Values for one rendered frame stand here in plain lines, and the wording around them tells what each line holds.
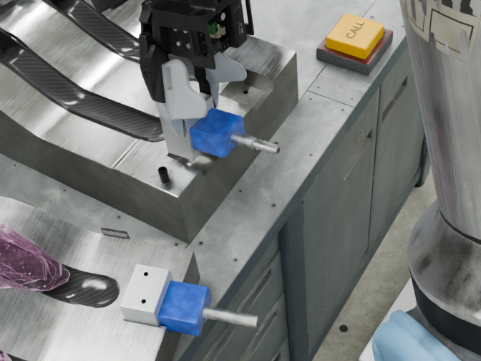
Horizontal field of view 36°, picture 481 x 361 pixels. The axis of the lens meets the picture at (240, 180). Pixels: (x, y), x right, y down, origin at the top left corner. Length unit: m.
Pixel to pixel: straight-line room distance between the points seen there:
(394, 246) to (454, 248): 1.55
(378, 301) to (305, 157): 0.85
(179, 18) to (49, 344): 0.34
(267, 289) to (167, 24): 0.56
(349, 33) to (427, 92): 0.79
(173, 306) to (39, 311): 0.14
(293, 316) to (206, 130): 0.60
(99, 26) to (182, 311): 0.43
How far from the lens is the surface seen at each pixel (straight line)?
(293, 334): 1.36
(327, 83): 1.01
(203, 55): 0.69
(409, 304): 0.58
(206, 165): 0.83
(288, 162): 0.92
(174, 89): 0.73
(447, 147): 0.25
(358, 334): 1.69
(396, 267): 1.78
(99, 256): 0.80
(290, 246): 1.12
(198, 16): 0.66
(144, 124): 0.87
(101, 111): 0.91
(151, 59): 0.71
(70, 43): 0.98
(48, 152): 0.91
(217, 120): 0.78
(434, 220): 0.28
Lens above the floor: 1.50
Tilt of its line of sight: 50 degrees down
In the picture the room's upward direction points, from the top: 8 degrees counter-clockwise
